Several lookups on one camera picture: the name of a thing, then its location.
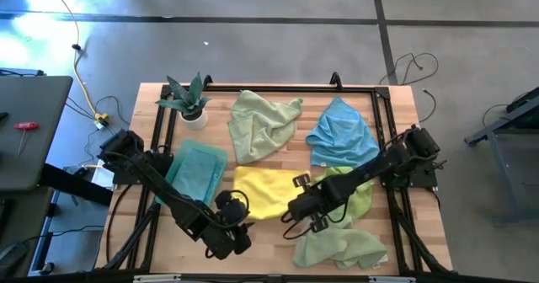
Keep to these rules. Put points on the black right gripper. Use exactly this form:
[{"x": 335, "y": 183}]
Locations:
[{"x": 309, "y": 205}]

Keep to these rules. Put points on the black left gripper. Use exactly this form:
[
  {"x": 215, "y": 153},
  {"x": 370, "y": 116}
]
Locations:
[{"x": 231, "y": 209}]

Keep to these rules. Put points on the yellow microfiber towel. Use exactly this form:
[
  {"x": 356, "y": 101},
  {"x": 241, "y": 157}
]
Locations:
[{"x": 265, "y": 190}]

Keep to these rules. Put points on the pale green microfiber towel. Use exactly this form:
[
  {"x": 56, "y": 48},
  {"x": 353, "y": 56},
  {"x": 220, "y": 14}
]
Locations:
[
  {"x": 261, "y": 127},
  {"x": 337, "y": 249}
]

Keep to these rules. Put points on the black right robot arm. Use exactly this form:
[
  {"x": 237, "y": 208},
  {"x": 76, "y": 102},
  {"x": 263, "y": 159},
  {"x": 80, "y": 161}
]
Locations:
[{"x": 379, "y": 165}]

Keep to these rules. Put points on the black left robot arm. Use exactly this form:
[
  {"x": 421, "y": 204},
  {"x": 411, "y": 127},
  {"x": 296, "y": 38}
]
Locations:
[{"x": 160, "y": 186}]

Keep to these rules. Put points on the lime green microfiber towel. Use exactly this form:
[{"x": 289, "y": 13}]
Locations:
[{"x": 362, "y": 199}]

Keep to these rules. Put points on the sky blue microfiber towel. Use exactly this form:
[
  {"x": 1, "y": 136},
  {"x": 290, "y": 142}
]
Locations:
[{"x": 341, "y": 135}]

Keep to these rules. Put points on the snake plant in white pot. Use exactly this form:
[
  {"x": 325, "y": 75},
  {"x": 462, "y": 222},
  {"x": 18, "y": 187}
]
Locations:
[{"x": 189, "y": 102}]

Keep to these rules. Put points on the white paper sheet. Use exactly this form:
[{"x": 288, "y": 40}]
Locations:
[{"x": 101, "y": 177}]

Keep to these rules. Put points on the grey side table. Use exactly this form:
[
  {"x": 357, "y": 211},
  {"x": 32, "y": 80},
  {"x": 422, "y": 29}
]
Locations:
[{"x": 42, "y": 156}]

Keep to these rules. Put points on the black aluminium table frame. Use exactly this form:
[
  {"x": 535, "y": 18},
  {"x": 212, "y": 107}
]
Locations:
[{"x": 295, "y": 89}]

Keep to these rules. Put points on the grey metal table frame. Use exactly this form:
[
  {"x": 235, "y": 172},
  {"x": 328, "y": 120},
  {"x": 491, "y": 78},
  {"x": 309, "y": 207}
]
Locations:
[{"x": 505, "y": 177}]

